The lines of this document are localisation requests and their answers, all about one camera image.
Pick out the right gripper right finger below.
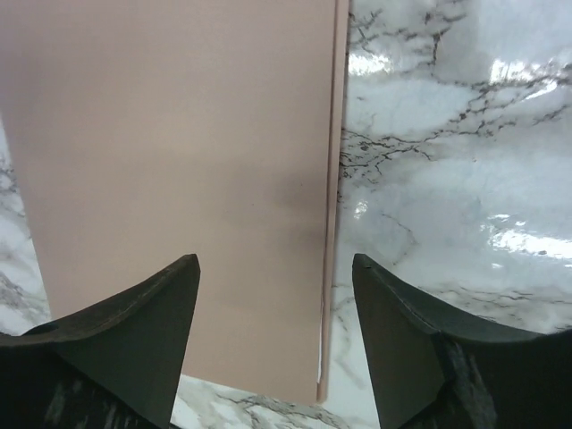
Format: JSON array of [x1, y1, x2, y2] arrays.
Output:
[[352, 254, 571, 428]]

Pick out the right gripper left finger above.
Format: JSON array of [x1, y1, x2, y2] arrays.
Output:
[[1, 255, 200, 428]]

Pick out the printed paper stack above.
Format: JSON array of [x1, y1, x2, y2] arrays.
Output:
[[316, 293, 324, 386]]

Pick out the pink folder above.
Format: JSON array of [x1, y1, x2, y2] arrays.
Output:
[[1, 1, 349, 405]]

